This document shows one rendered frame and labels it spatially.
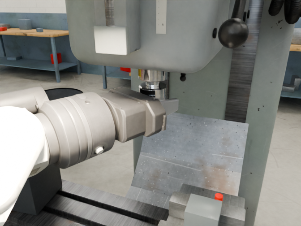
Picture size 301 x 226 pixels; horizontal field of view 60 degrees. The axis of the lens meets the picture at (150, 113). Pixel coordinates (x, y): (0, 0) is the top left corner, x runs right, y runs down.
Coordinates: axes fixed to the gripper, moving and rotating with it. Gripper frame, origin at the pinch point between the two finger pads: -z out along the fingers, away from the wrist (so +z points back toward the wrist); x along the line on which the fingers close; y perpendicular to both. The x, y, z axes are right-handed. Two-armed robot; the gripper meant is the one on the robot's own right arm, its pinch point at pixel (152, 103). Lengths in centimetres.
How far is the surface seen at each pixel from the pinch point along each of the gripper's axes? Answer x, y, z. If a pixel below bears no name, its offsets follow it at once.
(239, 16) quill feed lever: -15.0, -14.4, 2.1
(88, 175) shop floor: 146, 123, -63
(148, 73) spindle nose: -1.2, -5.8, 2.2
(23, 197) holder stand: 27.8, 27.9, 16.3
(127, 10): -7.0, -15.0, 10.6
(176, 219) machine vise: -3.4, 25.8, -4.1
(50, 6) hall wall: 530, -12, -216
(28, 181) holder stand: 25.8, 22.7, 14.9
